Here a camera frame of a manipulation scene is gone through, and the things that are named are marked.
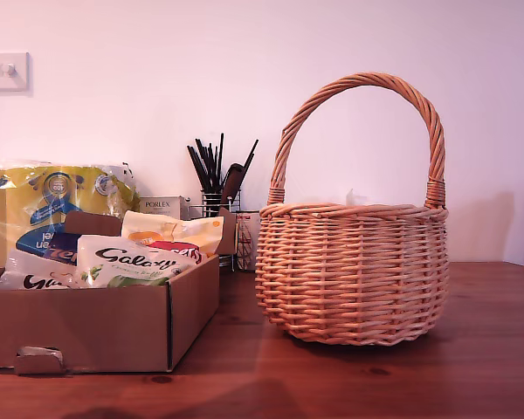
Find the white green Galaxy egg bag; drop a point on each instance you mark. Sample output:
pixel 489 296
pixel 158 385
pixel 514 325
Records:
pixel 131 262
pixel 22 270

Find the white Porlex box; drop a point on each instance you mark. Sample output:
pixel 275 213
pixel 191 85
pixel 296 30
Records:
pixel 161 205

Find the woven wicker basket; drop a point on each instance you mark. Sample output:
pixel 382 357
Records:
pixel 349 279

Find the brown cardboard box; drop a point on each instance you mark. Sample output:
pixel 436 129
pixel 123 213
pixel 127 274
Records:
pixel 91 323

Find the black plastic utensil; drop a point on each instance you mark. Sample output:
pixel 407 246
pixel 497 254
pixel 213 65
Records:
pixel 233 179

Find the black chopstick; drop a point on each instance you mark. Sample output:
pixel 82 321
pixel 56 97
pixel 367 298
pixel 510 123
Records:
pixel 221 157
pixel 250 158
pixel 195 168
pixel 204 161

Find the white red Maltesers bag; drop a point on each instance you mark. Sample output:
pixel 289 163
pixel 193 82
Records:
pixel 174 231

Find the blue Terry's orange egg bag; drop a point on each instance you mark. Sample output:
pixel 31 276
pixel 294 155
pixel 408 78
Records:
pixel 63 251

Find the yellow toilet roll pack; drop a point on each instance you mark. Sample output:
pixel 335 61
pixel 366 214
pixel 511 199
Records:
pixel 26 205

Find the white light switch plate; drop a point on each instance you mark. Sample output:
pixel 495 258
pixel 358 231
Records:
pixel 4 72

